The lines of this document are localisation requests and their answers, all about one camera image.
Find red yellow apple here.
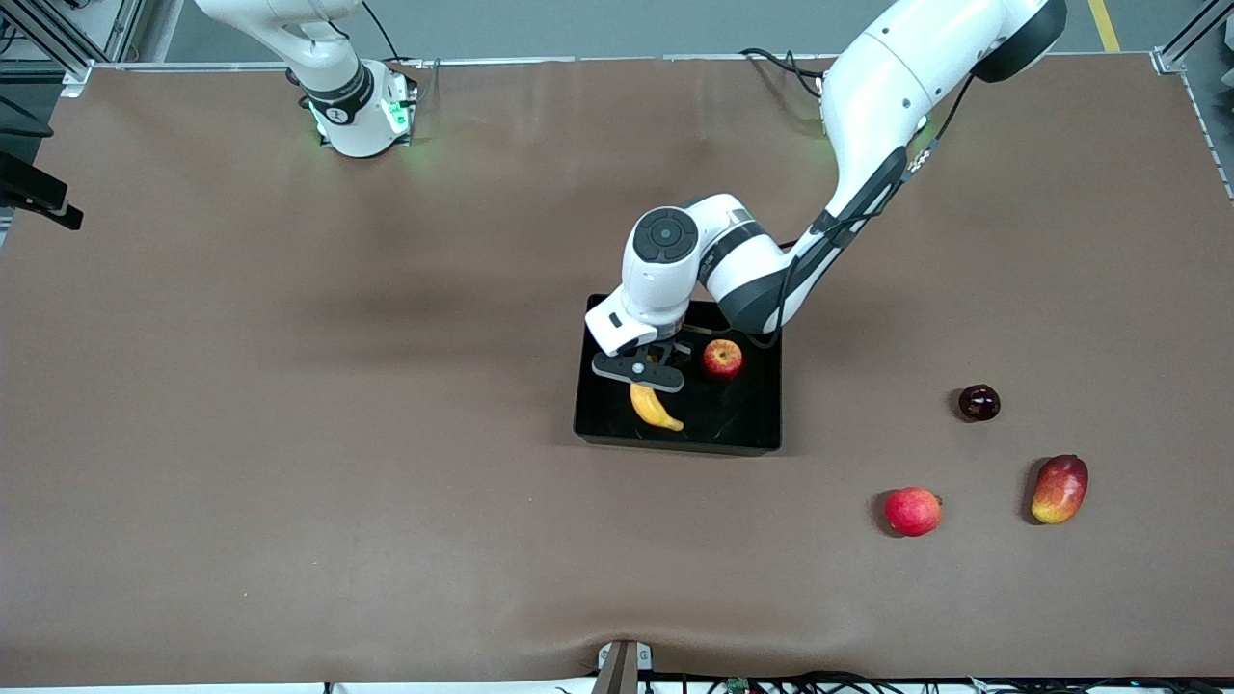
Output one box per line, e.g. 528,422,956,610
701,338,744,381

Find yellow banana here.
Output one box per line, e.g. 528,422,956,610
629,381,685,434

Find black plastic box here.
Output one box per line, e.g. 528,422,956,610
573,293,784,456

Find red pomegranate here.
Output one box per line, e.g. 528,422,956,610
884,487,944,538

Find red yellow mango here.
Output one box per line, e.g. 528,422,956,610
1031,454,1089,525

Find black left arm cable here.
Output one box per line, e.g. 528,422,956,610
742,72,977,350

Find aluminium frame with diagonal bars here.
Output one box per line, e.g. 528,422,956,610
0,0,146,97

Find black left base cables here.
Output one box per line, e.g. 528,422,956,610
740,46,830,102

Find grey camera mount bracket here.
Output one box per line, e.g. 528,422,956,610
591,638,655,694

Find black right base cable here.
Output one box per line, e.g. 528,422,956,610
362,0,425,68

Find aluminium frame corner rail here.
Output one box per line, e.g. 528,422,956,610
1152,0,1234,203

